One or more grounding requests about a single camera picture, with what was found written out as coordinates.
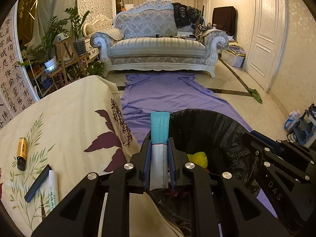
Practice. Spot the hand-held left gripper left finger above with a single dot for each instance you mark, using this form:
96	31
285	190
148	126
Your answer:
148	163

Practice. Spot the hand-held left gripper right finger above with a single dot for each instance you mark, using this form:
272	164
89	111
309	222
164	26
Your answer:
170	163

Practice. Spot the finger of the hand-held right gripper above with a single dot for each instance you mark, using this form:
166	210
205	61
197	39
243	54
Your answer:
266	153
266	138

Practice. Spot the white and teal tube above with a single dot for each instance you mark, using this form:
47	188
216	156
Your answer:
159	163

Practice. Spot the yellow foam fruit net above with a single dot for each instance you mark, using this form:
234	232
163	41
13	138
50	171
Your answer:
197	159

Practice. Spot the trash bin with black bag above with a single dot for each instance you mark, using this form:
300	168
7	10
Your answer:
209	133

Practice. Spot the blue and white tool pile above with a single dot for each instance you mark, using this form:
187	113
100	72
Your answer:
302	126

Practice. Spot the green mop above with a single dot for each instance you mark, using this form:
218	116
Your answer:
255	95

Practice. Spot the purple floor cloth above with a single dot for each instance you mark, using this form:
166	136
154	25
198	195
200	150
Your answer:
167	93

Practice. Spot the cream floral tablecloth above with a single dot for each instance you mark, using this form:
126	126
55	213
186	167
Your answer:
74	118

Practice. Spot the white storage box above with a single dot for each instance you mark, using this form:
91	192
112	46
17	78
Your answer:
233	58

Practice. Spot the white tube with green print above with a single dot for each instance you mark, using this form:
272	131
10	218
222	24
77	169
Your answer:
53	190

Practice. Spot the white panelled door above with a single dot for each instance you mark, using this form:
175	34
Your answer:
266	34

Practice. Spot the black stick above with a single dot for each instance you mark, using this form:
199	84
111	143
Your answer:
37	184

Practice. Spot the grey ornate sofa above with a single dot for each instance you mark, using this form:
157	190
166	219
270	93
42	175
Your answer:
158	47

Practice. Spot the striped cloth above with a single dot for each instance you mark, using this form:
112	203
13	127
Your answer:
201	33

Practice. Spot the dark covered cabinet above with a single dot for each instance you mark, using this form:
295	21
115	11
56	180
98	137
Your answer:
224	21

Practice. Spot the gold and black battery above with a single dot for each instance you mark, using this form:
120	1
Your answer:
22	153

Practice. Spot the wooden plant stand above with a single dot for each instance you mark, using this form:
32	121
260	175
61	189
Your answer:
70	59

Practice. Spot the white plant pot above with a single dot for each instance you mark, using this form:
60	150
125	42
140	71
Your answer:
51	64

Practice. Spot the cream ornate armchair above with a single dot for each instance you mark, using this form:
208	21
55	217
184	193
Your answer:
96	26

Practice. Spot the black jacket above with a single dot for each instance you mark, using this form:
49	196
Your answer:
185	14

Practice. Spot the blue and white porcelain pot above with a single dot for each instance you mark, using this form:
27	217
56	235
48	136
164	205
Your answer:
62	35

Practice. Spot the green potted plant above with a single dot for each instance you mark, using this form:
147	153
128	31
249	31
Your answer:
54	34

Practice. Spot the white calligraphy screen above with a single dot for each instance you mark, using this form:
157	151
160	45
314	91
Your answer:
12	74

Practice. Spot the beige window curtain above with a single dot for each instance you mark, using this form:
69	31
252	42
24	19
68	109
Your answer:
138	0

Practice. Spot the grey-green curtain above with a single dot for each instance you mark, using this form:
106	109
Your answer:
51	12

